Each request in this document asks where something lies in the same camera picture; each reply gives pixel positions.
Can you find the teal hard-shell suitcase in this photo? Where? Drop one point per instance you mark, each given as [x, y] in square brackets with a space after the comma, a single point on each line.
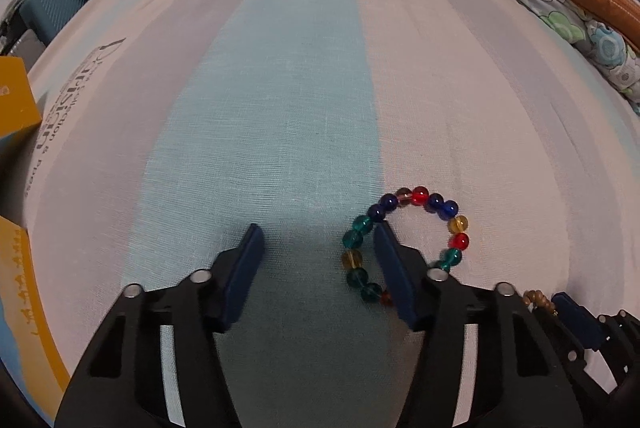
[50, 3]

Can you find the floral patterned blanket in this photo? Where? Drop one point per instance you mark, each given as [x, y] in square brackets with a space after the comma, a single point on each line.
[590, 38]

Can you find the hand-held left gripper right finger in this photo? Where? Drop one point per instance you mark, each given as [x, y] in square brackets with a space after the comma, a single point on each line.
[395, 273]

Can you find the striped printed bed sheet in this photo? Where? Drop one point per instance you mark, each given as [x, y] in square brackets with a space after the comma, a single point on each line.
[300, 83]

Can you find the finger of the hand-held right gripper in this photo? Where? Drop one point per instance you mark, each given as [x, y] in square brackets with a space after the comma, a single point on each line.
[585, 373]
[577, 320]

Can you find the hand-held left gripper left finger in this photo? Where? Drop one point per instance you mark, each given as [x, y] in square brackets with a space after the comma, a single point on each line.
[245, 273]

